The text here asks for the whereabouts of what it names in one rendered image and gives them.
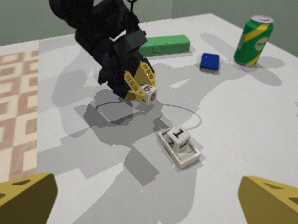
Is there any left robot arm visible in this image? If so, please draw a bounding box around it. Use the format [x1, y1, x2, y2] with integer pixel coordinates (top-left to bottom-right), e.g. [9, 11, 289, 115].
[49, 0, 148, 59]

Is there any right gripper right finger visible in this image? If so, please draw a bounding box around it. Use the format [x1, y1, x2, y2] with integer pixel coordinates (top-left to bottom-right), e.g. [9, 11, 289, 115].
[238, 176, 298, 224]

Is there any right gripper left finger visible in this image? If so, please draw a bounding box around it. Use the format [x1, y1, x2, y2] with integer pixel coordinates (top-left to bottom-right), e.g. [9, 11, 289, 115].
[0, 173, 58, 224]

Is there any green soda can with yellow stripe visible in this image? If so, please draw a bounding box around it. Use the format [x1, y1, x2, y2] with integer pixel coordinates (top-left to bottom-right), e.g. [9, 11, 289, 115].
[234, 15, 274, 66]

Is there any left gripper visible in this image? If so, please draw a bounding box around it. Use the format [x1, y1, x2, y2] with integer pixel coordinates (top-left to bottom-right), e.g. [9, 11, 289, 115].
[93, 38, 156, 101]

